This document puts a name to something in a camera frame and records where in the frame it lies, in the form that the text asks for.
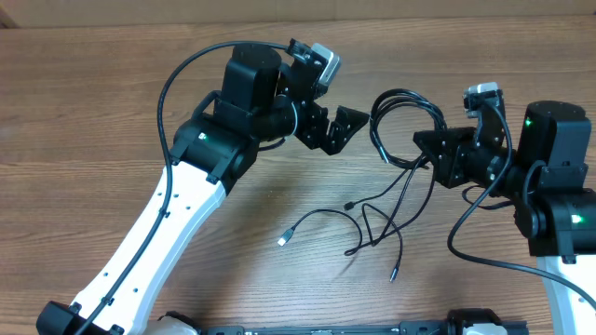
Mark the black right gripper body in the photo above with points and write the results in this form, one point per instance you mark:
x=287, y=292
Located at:
x=486, y=164

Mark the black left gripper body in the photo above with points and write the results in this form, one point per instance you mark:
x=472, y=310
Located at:
x=308, y=125

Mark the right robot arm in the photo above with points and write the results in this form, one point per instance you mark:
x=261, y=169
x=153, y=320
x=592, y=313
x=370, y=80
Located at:
x=543, y=177

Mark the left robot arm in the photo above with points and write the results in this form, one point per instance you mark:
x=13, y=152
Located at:
x=269, y=93

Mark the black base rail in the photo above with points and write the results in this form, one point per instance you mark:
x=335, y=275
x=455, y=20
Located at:
x=457, y=322

